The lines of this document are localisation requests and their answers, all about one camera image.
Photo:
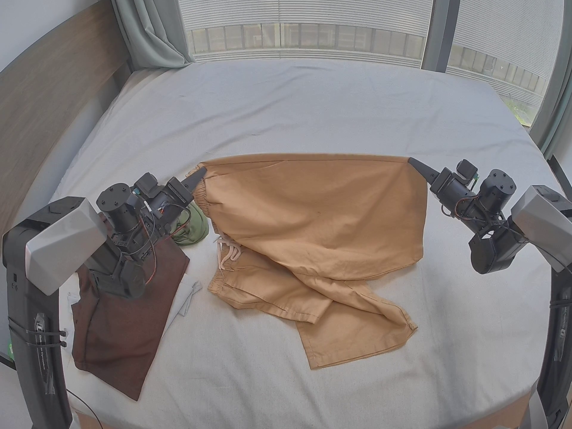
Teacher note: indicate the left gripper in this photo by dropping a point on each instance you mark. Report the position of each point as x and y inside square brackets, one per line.
[172, 199]

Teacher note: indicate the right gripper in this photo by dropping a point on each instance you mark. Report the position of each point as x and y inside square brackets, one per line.
[451, 188]

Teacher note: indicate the tan shorts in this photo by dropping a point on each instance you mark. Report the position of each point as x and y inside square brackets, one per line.
[321, 212]

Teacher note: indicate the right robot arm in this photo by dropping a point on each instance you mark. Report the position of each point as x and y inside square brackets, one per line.
[536, 221]

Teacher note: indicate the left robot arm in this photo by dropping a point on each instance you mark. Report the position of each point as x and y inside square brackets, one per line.
[53, 244]

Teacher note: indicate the bed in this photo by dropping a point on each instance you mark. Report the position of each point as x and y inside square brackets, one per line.
[295, 105]

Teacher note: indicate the green garment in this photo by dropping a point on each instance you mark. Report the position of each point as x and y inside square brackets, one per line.
[194, 228]

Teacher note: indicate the pale grey garment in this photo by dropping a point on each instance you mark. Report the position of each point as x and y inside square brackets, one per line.
[185, 300]

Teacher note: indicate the grey-green curtain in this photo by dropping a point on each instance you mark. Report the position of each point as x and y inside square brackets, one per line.
[147, 25]
[556, 105]

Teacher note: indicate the brown garment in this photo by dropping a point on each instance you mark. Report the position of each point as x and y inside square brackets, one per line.
[120, 338]

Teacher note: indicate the window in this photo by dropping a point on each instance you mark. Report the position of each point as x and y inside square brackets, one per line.
[313, 11]

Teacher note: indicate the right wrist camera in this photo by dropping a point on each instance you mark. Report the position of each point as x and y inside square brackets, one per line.
[467, 170]

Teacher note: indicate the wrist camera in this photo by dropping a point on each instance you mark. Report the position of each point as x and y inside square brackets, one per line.
[467, 170]
[146, 187]

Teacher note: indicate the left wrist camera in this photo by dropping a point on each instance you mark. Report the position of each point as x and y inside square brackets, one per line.
[146, 187]

